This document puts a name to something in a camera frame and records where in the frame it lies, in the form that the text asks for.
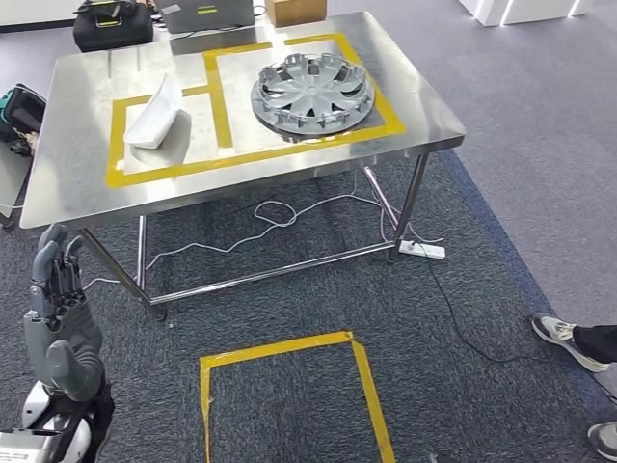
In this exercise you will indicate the person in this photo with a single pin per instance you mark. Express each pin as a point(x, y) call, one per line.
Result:
point(597, 342)

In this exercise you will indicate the grey laptop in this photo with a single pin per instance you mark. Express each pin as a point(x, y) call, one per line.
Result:
point(207, 19)

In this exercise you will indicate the yellow table tape outline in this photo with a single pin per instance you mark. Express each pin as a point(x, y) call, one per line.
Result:
point(219, 108)

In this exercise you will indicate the black carry case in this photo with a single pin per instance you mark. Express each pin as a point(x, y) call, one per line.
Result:
point(113, 35)

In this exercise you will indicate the white power strip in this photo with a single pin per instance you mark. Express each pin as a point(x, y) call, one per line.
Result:
point(424, 250)

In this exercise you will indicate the brown cardboard box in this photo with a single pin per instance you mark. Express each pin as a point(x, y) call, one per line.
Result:
point(294, 11)

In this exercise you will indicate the white plastic car part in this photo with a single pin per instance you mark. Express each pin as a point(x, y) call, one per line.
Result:
point(154, 118)

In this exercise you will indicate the white cabinet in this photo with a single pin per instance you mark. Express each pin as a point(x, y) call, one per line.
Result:
point(12, 179)
point(530, 9)

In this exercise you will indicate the person's foot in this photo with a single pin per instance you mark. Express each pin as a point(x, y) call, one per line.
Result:
point(561, 335)

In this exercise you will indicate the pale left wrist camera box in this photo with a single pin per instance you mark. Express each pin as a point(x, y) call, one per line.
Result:
point(22, 447)

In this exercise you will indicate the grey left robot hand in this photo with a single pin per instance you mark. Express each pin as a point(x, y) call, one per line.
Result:
point(62, 332)

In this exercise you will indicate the stainless steel workbench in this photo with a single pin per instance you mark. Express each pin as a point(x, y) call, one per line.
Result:
point(77, 128)

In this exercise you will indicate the grey plastic wheel hubcap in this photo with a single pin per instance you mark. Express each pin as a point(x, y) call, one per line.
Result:
point(313, 92)

